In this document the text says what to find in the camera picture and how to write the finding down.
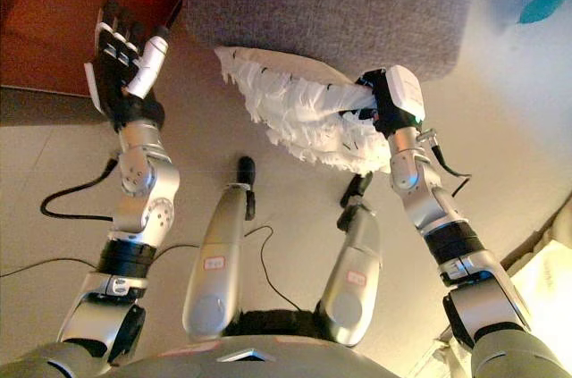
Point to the gray robot torso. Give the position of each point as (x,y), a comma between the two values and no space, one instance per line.
(268,358)

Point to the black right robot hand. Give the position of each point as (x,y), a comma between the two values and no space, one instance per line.
(402,92)

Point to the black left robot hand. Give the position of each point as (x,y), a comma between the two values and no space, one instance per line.
(114,83)

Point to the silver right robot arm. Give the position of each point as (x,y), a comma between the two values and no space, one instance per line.
(429,204)

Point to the silver right robot leg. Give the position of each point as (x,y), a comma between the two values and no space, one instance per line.
(353,271)

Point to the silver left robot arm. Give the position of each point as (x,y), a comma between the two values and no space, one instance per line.
(143,190)

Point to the gray fabric armchair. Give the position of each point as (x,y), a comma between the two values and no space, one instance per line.
(322,2)

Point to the cream bed duvet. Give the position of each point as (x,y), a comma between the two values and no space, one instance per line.
(545,279)

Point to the silver robot leg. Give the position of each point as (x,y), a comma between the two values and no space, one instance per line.
(353,271)
(219,253)

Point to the silver left robot leg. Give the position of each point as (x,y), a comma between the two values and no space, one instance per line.
(219,253)

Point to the dark wooden cabinet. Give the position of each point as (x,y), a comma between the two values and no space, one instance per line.
(67,7)

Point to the white fringed pillow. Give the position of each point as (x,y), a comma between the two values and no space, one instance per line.
(304,105)

